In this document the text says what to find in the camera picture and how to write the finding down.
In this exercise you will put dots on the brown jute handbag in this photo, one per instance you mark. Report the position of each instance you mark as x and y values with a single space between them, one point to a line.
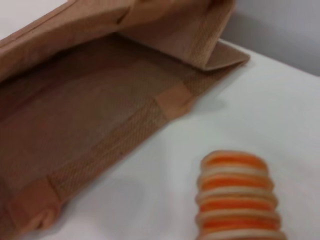
87 105

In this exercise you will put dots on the orange striped bread loaf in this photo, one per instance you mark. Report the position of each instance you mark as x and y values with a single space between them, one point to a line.
237 197

